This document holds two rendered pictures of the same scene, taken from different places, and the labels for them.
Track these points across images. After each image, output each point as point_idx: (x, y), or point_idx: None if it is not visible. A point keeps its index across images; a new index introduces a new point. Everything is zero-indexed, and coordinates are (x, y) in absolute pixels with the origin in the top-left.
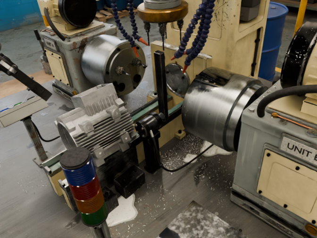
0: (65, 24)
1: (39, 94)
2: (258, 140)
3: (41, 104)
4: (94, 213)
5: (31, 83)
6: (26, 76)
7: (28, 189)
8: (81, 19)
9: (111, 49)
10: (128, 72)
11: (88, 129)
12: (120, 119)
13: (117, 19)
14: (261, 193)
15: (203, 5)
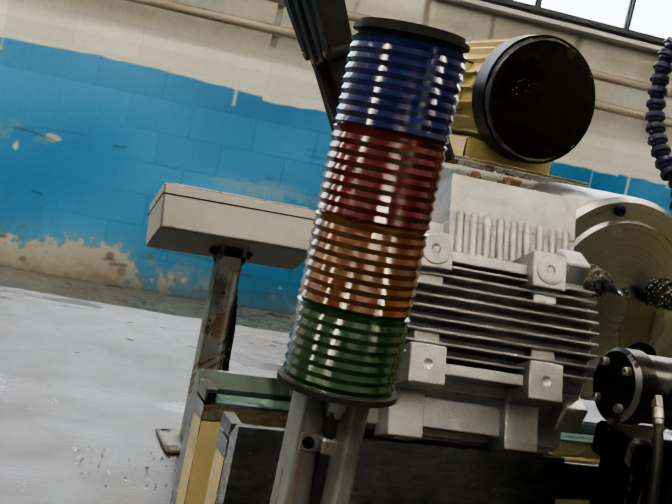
0: (470, 136)
1: (336, 107)
2: None
3: (299, 233)
4: (350, 322)
5: (341, 36)
6: (339, 1)
7: (91, 473)
8: (526, 134)
9: (595, 200)
10: (618, 311)
11: (433, 256)
12: (557, 305)
13: (656, 109)
14: None
15: None
